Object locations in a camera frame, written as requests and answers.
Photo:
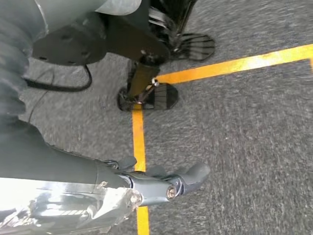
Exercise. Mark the yellow floor tape square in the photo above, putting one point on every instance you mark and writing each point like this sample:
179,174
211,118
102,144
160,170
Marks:
139,136

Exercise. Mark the black robot left foot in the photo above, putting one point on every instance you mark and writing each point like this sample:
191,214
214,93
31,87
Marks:
197,47

